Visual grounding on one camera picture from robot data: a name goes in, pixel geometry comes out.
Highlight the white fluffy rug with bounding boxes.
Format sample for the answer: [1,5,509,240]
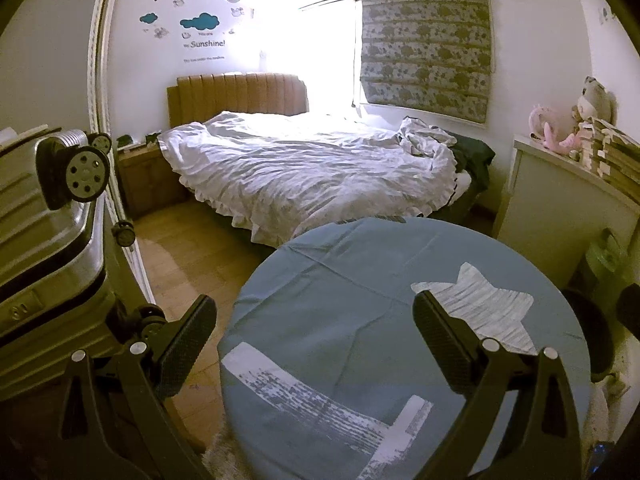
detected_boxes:
[202,426,252,480]

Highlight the silver suitcase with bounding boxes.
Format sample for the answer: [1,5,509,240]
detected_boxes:
[0,123,151,401]

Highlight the white cabinet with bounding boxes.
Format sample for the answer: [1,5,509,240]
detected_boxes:
[494,136,639,288]

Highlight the wooden nightstand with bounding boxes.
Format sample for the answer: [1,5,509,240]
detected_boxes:
[116,142,191,219]

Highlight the dark green clothing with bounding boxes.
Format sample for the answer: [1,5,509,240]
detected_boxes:
[450,132,496,193]

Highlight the pink plush toy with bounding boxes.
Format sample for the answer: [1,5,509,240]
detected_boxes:
[528,105,589,156]

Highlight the white ruffled duvet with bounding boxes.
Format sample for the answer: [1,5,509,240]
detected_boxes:
[158,110,471,247]

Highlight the grey plush toy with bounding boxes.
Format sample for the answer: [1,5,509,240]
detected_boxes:
[576,76,614,122]

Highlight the brown padded headboard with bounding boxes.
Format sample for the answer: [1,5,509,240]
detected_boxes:
[166,74,309,128]

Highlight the floral roman blind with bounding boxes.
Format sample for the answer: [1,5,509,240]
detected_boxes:
[360,0,492,124]

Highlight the cloud wall stickers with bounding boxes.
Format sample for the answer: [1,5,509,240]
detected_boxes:
[137,0,254,64]

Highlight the white door frame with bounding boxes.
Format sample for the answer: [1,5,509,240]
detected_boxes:
[87,0,155,304]

